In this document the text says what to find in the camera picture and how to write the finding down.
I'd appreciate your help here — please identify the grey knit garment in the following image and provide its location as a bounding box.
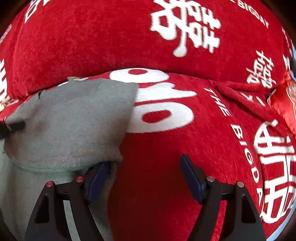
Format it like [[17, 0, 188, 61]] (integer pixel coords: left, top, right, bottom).
[[1, 79, 138, 240]]

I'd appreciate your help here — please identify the red bed blanket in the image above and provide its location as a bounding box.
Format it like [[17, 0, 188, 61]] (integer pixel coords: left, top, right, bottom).
[[0, 67, 296, 241]]

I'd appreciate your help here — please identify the large red pillow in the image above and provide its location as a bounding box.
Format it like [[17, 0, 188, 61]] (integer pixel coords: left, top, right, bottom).
[[0, 0, 295, 102]]

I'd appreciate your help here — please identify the red satin embroidered cushion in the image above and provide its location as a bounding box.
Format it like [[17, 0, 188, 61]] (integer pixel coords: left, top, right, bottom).
[[267, 80, 296, 137]]

